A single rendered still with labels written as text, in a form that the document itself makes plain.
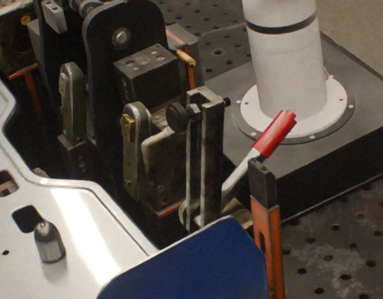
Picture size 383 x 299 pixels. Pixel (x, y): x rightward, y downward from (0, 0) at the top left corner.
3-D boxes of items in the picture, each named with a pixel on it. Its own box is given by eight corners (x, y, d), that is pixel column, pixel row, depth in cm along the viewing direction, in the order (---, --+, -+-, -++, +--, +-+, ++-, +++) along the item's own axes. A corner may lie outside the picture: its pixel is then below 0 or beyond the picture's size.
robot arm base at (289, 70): (299, 63, 153) (287, -23, 142) (369, 103, 139) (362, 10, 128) (220, 109, 146) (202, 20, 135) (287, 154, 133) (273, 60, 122)
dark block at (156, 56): (160, 281, 129) (111, 61, 103) (196, 261, 132) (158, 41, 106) (176, 300, 126) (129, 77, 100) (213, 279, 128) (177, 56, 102)
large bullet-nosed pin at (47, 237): (38, 260, 96) (25, 221, 92) (61, 248, 97) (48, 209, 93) (49, 276, 94) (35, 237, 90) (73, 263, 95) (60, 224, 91)
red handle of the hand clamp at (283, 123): (182, 212, 87) (275, 99, 87) (193, 219, 89) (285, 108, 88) (203, 233, 84) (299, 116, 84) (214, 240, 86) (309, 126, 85)
